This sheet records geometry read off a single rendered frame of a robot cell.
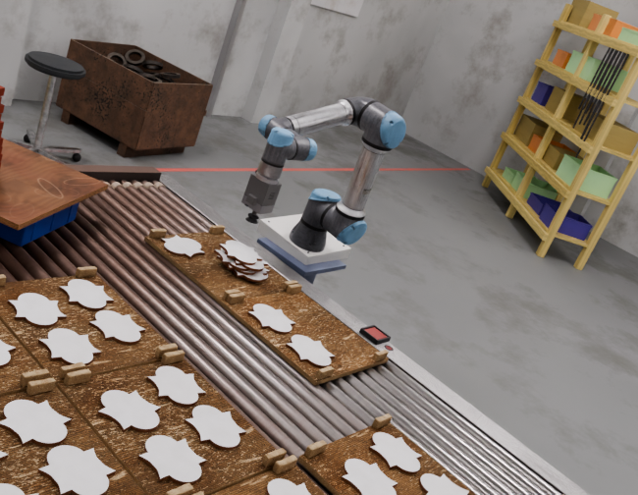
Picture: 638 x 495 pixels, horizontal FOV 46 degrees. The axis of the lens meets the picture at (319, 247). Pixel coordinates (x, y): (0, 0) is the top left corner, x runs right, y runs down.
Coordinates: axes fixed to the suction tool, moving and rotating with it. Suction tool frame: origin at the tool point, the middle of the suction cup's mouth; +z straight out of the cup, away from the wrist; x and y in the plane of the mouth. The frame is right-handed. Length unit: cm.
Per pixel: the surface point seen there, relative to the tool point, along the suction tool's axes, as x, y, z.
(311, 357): -18, 49, 16
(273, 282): 6.5, 12.1, 17.5
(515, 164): 758, -191, 78
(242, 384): -44, 47, 19
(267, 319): -16.2, 29.7, 16.5
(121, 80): 195, -304, 56
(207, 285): -19.7, 6.9, 17.5
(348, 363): -7, 56, 17
